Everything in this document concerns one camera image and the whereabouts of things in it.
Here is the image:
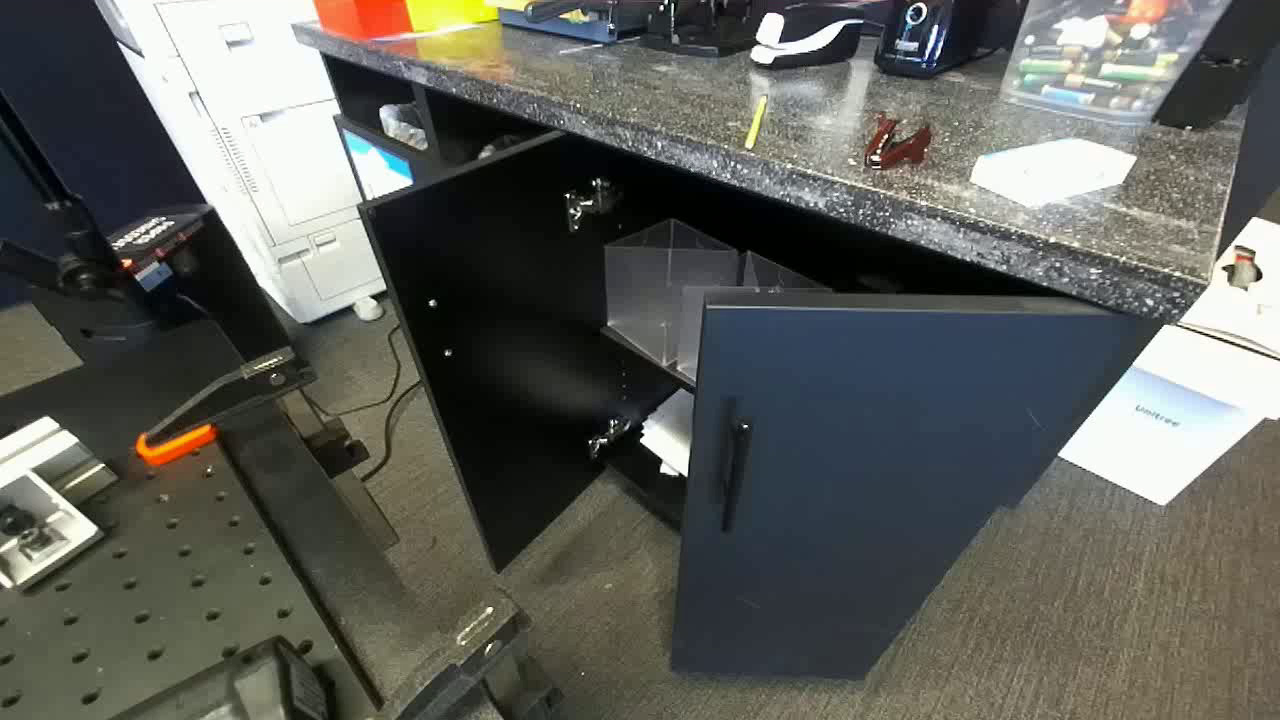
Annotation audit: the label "blue and white panel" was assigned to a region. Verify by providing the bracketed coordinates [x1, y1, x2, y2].
[338, 119, 422, 202]

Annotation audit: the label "black desk gadget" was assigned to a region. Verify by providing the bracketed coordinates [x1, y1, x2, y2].
[635, 0, 765, 59]

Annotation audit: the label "black device with blue logo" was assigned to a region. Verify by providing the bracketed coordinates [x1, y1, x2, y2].
[873, 0, 1034, 79]

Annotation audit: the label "blue book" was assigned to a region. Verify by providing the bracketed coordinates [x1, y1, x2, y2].
[492, 0, 657, 46]

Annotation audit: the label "white and blue paper sheet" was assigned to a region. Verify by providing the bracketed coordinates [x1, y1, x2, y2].
[1057, 320, 1280, 512]

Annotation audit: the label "clear plastic container colourful contents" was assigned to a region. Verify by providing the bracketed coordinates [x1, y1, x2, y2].
[1004, 0, 1236, 119]

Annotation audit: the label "black table frame rail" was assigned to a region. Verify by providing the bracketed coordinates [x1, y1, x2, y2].
[215, 397, 529, 713]

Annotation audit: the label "white notepad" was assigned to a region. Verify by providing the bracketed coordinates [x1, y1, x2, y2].
[967, 134, 1139, 211]

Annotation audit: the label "silver aluminium bracket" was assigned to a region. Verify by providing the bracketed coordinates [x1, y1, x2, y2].
[0, 410, 119, 592]

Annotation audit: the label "white paper sheet in cabinet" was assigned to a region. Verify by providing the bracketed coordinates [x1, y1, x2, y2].
[635, 386, 700, 479]

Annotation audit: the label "black object at counter edge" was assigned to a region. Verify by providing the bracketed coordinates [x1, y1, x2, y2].
[1151, 0, 1280, 134]

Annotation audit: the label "black bar door handle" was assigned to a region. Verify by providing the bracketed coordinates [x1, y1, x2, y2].
[717, 397, 757, 537]

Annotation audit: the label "paper with penguin picture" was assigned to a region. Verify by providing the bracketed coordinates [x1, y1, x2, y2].
[1177, 214, 1280, 361]

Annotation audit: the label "yellow box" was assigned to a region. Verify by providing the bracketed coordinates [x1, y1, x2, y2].
[400, 0, 501, 37]

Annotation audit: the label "black cabinet door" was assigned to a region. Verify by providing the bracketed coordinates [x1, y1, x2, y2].
[361, 126, 700, 576]

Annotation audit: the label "black perforated breadboard table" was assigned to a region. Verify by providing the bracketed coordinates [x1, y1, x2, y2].
[0, 435, 385, 720]

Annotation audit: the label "orange box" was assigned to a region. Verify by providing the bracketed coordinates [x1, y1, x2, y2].
[311, 0, 416, 39]

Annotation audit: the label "dark blue cabinet door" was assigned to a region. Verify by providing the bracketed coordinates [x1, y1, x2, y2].
[670, 292, 1164, 685]

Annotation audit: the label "white and black stapler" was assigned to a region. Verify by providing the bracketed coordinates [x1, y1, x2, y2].
[745, 5, 873, 70]

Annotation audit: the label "clear acrylic box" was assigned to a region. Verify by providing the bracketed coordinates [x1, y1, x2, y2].
[601, 214, 831, 392]

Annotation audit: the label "silver door hinge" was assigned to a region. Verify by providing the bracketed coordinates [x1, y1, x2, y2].
[584, 410, 645, 463]
[555, 174, 619, 239]

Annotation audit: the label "white printer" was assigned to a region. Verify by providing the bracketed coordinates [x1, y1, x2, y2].
[96, 0, 394, 326]

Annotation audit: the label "white item in shelf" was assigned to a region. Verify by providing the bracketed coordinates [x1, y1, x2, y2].
[375, 101, 438, 154]

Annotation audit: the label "black camera stand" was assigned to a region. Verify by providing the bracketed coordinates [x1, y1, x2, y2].
[0, 91, 215, 306]

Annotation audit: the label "red figurine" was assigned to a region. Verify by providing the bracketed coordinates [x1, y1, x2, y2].
[859, 110, 938, 174]

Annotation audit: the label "black cable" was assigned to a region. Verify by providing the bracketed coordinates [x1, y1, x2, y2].
[296, 316, 427, 486]

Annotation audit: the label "orange handled black clamp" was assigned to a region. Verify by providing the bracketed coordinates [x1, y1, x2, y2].
[134, 346, 320, 471]

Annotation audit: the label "yellow pen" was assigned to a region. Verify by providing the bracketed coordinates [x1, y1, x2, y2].
[741, 91, 777, 154]

